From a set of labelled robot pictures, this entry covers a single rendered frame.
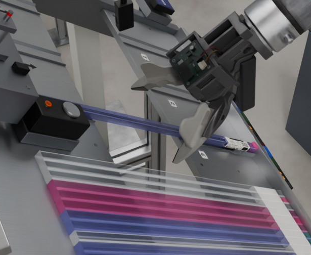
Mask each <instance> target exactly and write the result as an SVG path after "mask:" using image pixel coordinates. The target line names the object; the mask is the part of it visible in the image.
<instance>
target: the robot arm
mask: <svg viewBox="0 0 311 255"><path fill-rule="evenodd" d="M244 14H245V15H242V14H241V15H240V16H239V15H238V14H237V13H236V12H235V11H234V12H232V13H231V14H230V15H229V16H228V17H226V18H225V19H224V20H223V21H221V23H219V24H218V25H217V26H216V27H214V28H213V29H212V30H210V31H209V32H208V33H207V34H205V35H204V36H203V37H201V36H200V35H199V34H198V33H197V32H196V31H193V32H192V33H191V34H190V35H188V36H187V37H186V38H185V39H183V40H182V41H181V42H180V43H179V44H177V45H176V46H175V47H174V48H172V49H171V50H170V51H169V52H168V53H166V56H167V57H169V58H170V64H171V65H167V66H163V65H159V64H156V63H153V62H144V63H142V64H141V69H142V71H143V73H144V74H145V75H144V76H142V77H141V78H140V79H138V80H137V81H136V82H135V83H134V84H133V85H132V86H131V90H135V91H148V90H149V89H151V88H154V87H158V88H161V87H162V86H164V85H166V84H172V85H175V86H180V85H183V84H184V86H185V88H186V89H187V90H188V91H189V92H190V94H191V95H192V96H193V97H194V98H195V99H196V100H198V101H199V100H200V101H201V103H200V104H199V105H198V107H197V109H196V111H195V113H194V115H193V116H191V117H187V118H184V119H183V121H182V122H181V124H180V128H179V133H180V135H181V137H182V139H183V141H184V143H183V144H182V146H181V147H180V148H178V150H177V152H176V155H175V157H174V159H173V161H172V162H173V163H175V164H178V163H180V162H181V161H183V160H184V159H186V158H187V157H188V156H190V155H191V154H192V153H193V152H194V151H196V150H197V149H198V148H199V147H200V146H201V145H202V144H203V143H204V142H205V141H206V140H207V139H209V138H210V137H211V136H212V135H213V133H214V132H215V131H216V130H217V129H218V128H219V127H220V126H221V124H222V123H223V122H224V120H225V119H226V117H227V115H228V113H229V110H230V107H231V102H232V101H233V102H234V103H235V104H236V105H237V107H238V108H239V109H240V111H241V112H244V111H246V110H249V109H251V108H253V107H254V106H255V80H256V57H255V56H254V54H256V53H257V52H259V53H260V55H261V56H262V57H263V58H264V59H265V60H267V59H268V58H270V57H271V56H272V55H273V52H272V51H275V52H277V53H278V52H279V51H280V50H282V49H283V48H284V47H286V46H287V45H288V44H291V43H292V42H293V41H294V40H295V39H296V38H297V37H299V36H300V35H302V34H303V33H304V32H306V31H307V30H309V32H310V33H311V0H255V1H254V2H253V3H251V4H250V5H249V6H248V7H246V8H245V9H244ZM288 20H289V21H290V22H289V21H288ZM294 28H295V29H294ZM297 32H298V33H299V34H300V35H299V34H298V33H297ZM187 40H190V41H191V43H190V44H189V45H187V46H186V47H185V48H184V49H182V50H181V51H180V52H179V53H178V54H177V53H176V52H175V50H176V49H178V48H179V47H180V46H181V45H183V44H184V43H185V42H186V41H187ZM206 101H208V102H209V103H210V104H209V105H207V104H206Z"/></svg>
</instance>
